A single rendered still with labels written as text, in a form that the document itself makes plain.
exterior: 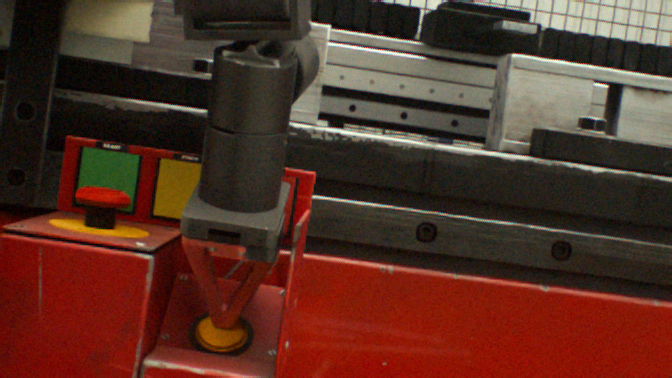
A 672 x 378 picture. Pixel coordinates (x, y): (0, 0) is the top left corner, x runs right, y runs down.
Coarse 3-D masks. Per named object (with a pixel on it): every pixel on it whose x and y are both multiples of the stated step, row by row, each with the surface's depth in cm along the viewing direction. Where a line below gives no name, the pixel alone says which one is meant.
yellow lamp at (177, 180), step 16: (160, 160) 101; (176, 160) 101; (160, 176) 101; (176, 176) 101; (192, 176) 101; (160, 192) 101; (176, 192) 101; (192, 192) 101; (160, 208) 101; (176, 208) 101
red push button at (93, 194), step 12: (84, 192) 91; (96, 192) 91; (108, 192) 91; (120, 192) 92; (96, 204) 91; (108, 204) 91; (120, 204) 92; (96, 216) 92; (108, 216) 92; (96, 228) 92; (108, 228) 92
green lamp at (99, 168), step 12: (84, 156) 101; (96, 156) 101; (108, 156) 101; (120, 156) 101; (132, 156) 101; (84, 168) 101; (96, 168) 101; (108, 168) 101; (120, 168) 101; (132, 168) 101; (84, 180) 101; (96, 180) 101; (108, 180) 101; (120, 180) 101; (132, 180) 101; (132, 192) 101; (84, 204) 101; (132, 204) 101
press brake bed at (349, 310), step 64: (320, 192) 111; (384, 192) 112; (320, 256) 111; (384, 256) 112; (448, 256) 112; (512, 256) 112; (576, 256) 113; (640, 256) 113; (320, 320) 111; (384, 320) 111; (448, 320) 112; (512, 320) 112; (576, 320) 113; (640, 320) 113
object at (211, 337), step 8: (208, 320) 94; (240, 320) 95; (200, 328) 93; (208, 328) 93; (216, 328) 93; (224, 328) 94; (232, 328) 94; (240, 328) 94; (200, 336) 93; (208, 336) 93; (216, 336) 93; (224, 336) 93; (232, 336) 93; (240, 336) 93; (208, 344) 92; (216, 344) 92; (224, 344) 92; (232, 344) 92; (240, 344) 93
